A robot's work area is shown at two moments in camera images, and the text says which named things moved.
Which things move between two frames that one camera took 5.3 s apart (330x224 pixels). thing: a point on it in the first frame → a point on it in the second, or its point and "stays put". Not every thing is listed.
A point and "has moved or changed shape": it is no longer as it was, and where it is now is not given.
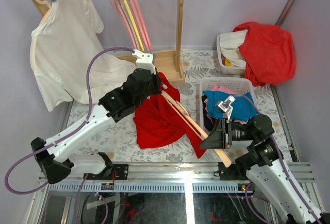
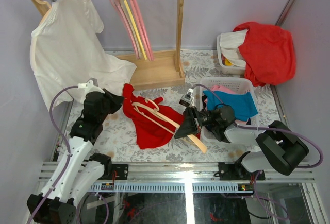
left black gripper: x=157 y=81 → x=116 y=100
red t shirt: x=158 y=122 has moved or changed shape
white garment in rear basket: x=229 y=42 stays put
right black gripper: x=216 y=139 → x=189 y=126
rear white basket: x=226 y=69 stays put
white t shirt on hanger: x=63 y=45 stays put
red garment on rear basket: x=268 y=52 stays put
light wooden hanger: x=184 y=112 → x=151 y=106
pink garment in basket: x=219 y=88 stays put
